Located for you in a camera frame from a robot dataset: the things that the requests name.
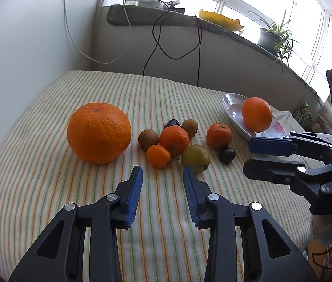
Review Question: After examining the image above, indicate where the black cable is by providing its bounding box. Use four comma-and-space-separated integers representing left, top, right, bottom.
194, 13, 204, 87
143, 8, 203, 76

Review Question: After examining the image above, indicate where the medium orange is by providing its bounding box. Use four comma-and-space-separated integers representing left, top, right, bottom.
242, 97, 272, 133

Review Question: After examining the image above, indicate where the tangerine with stem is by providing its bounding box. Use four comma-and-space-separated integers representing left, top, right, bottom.
158, 125, 190, 157

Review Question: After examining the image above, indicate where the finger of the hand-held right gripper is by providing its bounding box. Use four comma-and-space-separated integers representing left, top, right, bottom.
248, 131, 332, 165
243, 157, 332, 199

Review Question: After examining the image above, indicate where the green round fruit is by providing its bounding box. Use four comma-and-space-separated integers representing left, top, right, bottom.
180, 144, 211, 174

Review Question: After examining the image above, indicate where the brown kiwi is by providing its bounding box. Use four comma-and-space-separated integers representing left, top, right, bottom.
181, 119, 199, 138
138, 129, 159, 151

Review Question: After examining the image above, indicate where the small tangerine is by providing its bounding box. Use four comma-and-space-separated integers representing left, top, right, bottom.
146, 145, 172, 169

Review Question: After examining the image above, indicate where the white plate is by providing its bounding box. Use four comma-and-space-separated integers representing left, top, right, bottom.
221, 93, 287, 142

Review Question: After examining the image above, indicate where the yellow dish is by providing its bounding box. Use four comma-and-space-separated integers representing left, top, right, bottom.
199, 10, 244, 31

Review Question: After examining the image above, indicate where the dark plum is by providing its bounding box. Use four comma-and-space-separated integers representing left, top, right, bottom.
163, 119, 181, 130
218, 147, 236, 164

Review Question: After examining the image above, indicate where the large orange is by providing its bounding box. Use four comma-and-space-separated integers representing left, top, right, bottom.
67, 102, 132, 164

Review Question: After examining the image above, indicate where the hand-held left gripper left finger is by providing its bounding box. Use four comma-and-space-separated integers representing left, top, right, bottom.
8, 165, 144, 282

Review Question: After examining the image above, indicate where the white round device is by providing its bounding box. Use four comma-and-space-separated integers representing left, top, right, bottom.
151, 0, 184, 10

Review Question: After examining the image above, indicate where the potted plant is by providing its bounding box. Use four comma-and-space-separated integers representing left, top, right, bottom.
247, 9, 299, 72

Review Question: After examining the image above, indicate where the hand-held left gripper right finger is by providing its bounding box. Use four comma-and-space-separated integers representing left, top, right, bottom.
183, 166, 319, 282

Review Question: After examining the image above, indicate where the green packet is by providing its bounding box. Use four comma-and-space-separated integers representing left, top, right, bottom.
292, 102, 313, 130

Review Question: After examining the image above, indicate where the white lace cloth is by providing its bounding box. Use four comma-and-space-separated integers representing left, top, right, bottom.
311, 214, 332, 246

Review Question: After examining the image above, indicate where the white cable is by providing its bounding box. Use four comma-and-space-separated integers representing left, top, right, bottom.
63, 0, 132, 64

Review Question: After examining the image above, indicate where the striped tablecloth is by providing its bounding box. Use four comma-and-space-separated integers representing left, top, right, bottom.
0, 70, 316, 282

